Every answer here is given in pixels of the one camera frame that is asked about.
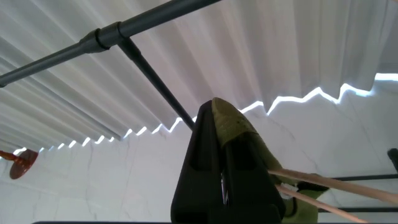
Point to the white curtain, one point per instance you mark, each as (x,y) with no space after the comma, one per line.
(248,46)

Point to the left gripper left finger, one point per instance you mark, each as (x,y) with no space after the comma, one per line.
(199,174)

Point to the red-brown stand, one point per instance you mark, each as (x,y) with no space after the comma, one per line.
(21,164)

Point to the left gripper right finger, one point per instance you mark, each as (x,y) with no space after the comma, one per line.
(248,186)

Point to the pink clothes hanger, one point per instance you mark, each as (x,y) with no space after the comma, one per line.
(342,185)

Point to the green garment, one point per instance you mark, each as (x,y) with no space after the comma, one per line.
(231,123)

